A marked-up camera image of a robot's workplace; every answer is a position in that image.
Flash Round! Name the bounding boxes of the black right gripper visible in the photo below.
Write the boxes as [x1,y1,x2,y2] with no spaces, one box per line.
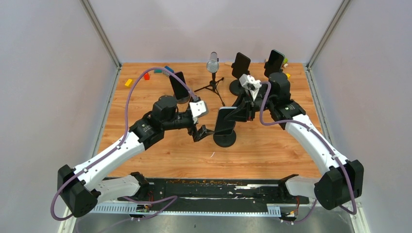
[222,88,275,122]

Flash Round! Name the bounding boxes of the black phone stand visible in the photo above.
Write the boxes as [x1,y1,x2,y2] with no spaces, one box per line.
[229,79,244,96]
[213,131,237,148]

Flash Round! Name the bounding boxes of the grey round stand base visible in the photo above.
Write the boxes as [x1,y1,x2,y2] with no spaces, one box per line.
[174,96,191,104]

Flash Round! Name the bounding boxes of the black teal-edged smartphone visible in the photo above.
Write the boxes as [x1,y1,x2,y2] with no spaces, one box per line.
[264,50,285,78]

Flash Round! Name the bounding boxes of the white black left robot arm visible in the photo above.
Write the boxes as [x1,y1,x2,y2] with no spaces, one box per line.
[57,95,213,217]

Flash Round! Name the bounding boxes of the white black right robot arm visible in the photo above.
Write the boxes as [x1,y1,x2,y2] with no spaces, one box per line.
[214,71,364,215]

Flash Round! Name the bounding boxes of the red toy brick car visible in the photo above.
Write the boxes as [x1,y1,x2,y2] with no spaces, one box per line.
[282,58,289,68]

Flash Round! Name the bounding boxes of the blue grey toy bricks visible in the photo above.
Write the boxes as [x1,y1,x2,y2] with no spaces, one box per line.
[162,66,174,76]

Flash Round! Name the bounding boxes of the yellow toy brick left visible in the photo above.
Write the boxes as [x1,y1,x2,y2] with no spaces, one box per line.
[124,79,134,87]

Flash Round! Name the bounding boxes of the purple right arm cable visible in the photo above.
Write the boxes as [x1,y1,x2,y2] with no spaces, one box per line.
[259,81,358,225]

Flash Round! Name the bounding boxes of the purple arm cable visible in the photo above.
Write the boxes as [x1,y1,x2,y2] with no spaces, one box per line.
[259,81,358,225]
[51,67,200,233]

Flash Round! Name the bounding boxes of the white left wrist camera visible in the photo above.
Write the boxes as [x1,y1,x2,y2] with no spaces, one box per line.
[189,100,209,123]

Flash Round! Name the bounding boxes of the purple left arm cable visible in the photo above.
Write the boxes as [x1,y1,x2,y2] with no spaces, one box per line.
[51,67,200,233]

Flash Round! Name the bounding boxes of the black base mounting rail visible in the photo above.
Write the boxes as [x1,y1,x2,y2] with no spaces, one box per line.
[130,178,309,213]

